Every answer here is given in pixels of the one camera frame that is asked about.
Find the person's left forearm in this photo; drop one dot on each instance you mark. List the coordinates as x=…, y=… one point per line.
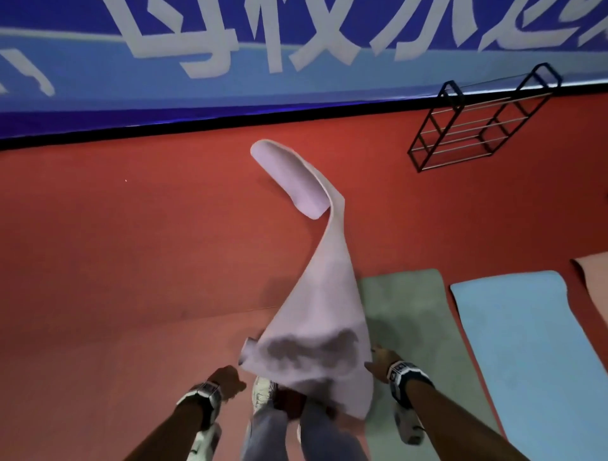
x=166, y=434

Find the person's right forearm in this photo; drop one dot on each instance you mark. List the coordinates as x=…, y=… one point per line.
x=456, y=422

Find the person's left hand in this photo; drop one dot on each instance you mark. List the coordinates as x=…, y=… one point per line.
x=228, y=382

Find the person's right hand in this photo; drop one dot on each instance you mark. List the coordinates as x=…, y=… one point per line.
x=382, y=365

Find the black metal mat rack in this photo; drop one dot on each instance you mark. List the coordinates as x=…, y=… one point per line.
x=453, y=90

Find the lilac yoga mat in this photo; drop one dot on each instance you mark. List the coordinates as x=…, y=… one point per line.
x=323, y=294

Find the black wristband with marker tags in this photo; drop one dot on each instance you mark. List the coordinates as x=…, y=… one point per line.
x=404, y=377
x=204, y=401

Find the green yoga mat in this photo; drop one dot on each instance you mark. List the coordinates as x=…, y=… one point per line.
x=413, y=304

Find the peach yoga mat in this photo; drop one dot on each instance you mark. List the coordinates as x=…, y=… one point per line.
x=596, y=280

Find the person's white shoe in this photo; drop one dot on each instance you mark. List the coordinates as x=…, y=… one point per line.
x=262, y=392

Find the light blue yoga mat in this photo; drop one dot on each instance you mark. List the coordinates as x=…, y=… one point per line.
x=522, y=342

